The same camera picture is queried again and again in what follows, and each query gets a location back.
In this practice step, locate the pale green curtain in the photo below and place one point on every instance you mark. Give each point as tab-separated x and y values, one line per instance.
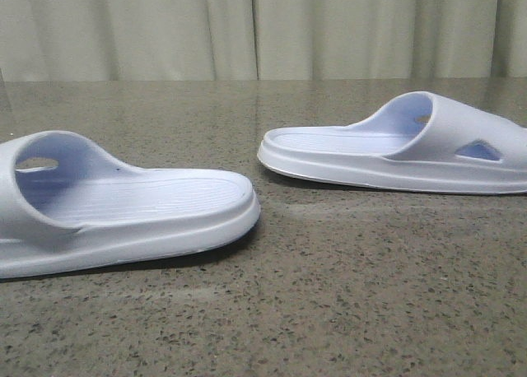
98	40

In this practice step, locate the light blue slipper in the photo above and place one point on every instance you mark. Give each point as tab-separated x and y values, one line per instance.
67	205
418	141

